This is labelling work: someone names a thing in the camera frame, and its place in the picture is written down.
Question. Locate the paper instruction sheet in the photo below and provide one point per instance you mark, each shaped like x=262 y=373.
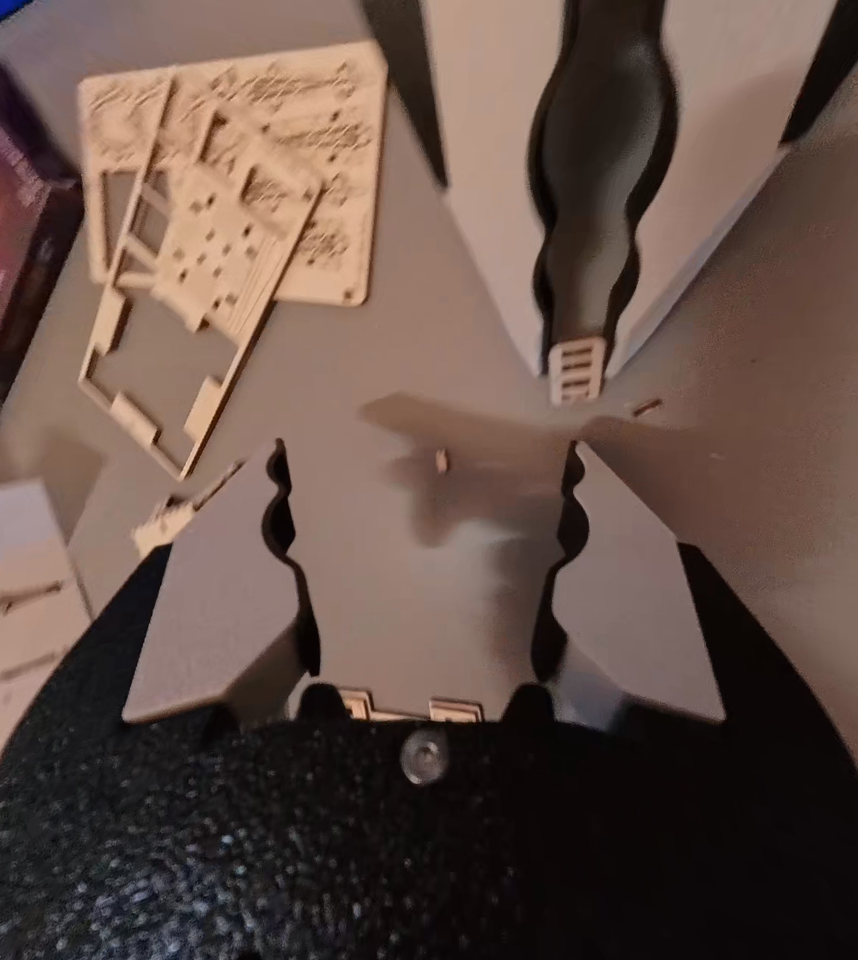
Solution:
x=1 y=600

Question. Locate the wooden square frame piece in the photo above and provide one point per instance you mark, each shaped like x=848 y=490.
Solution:
x=357 y=705

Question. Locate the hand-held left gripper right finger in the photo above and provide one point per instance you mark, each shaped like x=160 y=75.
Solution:
x=631 y=600

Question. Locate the dark purple puzzle box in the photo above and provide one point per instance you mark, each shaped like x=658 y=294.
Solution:
x=1 y=225

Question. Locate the wooden puzzle sheet with panel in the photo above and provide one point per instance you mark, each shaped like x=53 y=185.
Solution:
x=204 y=247

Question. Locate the tiny pale wood scrap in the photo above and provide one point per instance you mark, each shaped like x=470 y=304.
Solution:
x=441 y=461

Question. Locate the grey desk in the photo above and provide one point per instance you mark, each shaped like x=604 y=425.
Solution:
x=414 y=360

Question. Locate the tiny brown wood scrap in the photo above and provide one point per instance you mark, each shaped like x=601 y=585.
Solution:
x=646 y=407

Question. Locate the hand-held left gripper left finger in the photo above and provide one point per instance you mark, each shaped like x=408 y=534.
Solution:
x=204 y=615

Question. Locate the engraved wooden puzzle sheet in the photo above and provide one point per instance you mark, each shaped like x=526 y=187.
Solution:
x=324 y=112

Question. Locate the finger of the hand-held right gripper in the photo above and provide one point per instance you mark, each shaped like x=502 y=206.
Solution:
x=728 y=112
x=489 y=150

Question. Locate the small wooden ladder piece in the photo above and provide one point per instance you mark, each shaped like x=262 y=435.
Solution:
x=577 y=397

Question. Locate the wooden tower base model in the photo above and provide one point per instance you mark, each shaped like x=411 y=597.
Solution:
x=163 y=517

